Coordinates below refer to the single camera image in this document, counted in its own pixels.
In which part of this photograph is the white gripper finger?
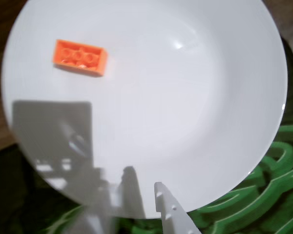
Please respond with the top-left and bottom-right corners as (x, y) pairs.
(153, 181), (199, 234)
(84, 181), (119, 234)

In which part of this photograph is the orange lego block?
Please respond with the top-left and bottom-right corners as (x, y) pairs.
(50, 39), (108, 78)

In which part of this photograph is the white round plate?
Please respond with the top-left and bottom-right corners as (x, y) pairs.
(0, 0), (289, 220)

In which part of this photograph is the green black patterned mouse mat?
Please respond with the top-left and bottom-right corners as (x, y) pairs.
(0, 34), (293, 234)

